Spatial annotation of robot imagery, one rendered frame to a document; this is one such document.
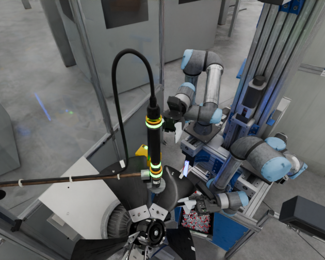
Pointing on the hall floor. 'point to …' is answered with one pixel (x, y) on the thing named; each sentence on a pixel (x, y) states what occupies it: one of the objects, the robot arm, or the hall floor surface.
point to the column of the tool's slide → (25, 237)
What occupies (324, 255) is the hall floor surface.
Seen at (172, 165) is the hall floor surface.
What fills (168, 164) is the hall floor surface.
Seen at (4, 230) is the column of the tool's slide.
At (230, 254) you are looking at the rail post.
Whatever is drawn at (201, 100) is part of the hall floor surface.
